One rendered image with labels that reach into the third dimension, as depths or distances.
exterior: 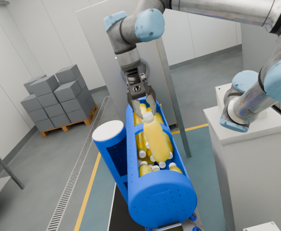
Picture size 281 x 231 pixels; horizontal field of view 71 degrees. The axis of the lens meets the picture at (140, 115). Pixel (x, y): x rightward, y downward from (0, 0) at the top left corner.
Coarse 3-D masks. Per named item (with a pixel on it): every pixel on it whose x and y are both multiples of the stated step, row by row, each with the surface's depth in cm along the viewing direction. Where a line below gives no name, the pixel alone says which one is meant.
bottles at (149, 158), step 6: (156, 114) 149; (162, 120) 143; (168, 138) 121; (168, 144) 114; (150, 150) 113; (138, 156) 114; (150, 156) 111; (138, 162) 110; (150, 162) 115; (162, 162) 112; (150, 168) 113; (156, 168) 101; (174, 168) 97
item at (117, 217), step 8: (120, 192) 218; (112, 200) 212; (120, 200) 209; (112, 208) 203; (120, 208) 200; (112, 216) 195; (120, 216) 192; (128, 216) 189; (112, 224) 187; (120, 224) 185; (128, 224) 182; (136, 224) 180
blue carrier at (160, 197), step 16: (128, 112) 141; (160, 112) 156; (128, 128) 123; (128, 144) 109; (128, 160) 98; (176, 160) 109; (128, 176) 90; (144, 176) 78; (160, 176) 76; (176, 176) 77; (128, 192) 83; (144, 192) 75; (160, 192) 76; (176, 192) 76; (192, 192) 77; (128, 208) 79; (144, 208) 79; (160, 208) 80; (176, 208) 80; (192, 208) 81; (144, 224) 84; (160, 224) 84
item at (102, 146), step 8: (120, 136) 155; (96, 144) 159; (104, 144) 153; (112, 144) 154; (120, 144) 188; (104, 152) 158; (112, 152) 187; (120, 152) 192; (104, 160) 169; (112, 160) 162; (120, 160) 195; (112, 168) 167; (120, 168) 197; (120, 176) 170; (120, 184) 177
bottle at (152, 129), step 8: (152, 120) 72; (144, 128) 74; (152, 128) 72; (160, 128) 74; (152, 136) 73; (160, 136) 74; (152, 144) 75; (160, 144) 75; (152, 152) 79; (160, 152) 77; (168, 152) 79; (160, 160) 79
